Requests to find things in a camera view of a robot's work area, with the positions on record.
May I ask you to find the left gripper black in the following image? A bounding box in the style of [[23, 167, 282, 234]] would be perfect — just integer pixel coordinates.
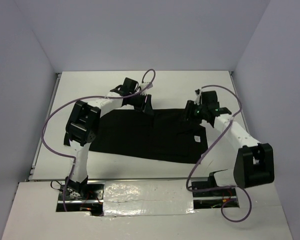
[[129, 92, 155, 116]]

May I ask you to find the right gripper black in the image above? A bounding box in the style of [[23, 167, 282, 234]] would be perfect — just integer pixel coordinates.
[[178, 99, 208, 125]]

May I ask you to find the black long sleeve shirt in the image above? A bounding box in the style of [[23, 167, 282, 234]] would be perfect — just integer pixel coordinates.
[[89, 108, 208, 164]]

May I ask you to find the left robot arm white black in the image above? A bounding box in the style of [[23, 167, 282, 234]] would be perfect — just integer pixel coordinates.
[[65, 78, 153, 199]]

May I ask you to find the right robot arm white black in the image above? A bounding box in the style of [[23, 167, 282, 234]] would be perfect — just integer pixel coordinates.
[[184, 89, 275, 196]]

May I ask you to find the silver foil sheet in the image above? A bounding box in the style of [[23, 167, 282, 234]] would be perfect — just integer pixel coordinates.
[[103, 179, 195, 217]]

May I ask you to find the white foam board front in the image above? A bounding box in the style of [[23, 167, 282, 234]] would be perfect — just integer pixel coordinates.
[[2, 182, 292, 240]]

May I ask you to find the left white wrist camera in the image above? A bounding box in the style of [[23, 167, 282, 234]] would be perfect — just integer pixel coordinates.
[[137, 82, 153, 95]]

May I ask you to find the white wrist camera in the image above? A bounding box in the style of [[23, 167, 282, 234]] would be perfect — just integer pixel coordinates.
[[194, 89, 202, 105], [137, 82, 153, 95]]

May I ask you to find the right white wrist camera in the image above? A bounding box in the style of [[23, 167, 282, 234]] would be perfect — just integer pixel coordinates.
[[194, 89, 202, 105]]

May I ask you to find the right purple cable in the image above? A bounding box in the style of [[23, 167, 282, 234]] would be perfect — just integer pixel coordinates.
[[186, 84, 253, 223]]

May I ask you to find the purple cable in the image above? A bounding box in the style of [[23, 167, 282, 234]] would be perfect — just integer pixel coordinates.
[[186, 84, 253, 223], [40, 68, 157, 212]]

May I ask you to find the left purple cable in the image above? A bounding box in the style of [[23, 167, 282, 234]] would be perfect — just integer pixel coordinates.
[[40, 68, 157, 212]]

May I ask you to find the aluminium rail right edge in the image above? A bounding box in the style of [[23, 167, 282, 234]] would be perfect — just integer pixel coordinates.
[[228, 70, 263, 176]]

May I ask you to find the aluminium rail edge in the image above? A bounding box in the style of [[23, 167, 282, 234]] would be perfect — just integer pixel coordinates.
[[25, 73, 62, 182], [228, 70, 263, 176]]

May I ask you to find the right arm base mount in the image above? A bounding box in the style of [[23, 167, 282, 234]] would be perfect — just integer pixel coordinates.
[[189, 180, 237, 200]]

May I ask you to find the aluminium rail left edge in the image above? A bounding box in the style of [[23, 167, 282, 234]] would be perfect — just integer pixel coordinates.
[[25, 73, 62, 182]]

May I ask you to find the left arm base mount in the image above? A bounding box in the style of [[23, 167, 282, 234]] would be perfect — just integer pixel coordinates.
[[50, 180, 105, 217]]

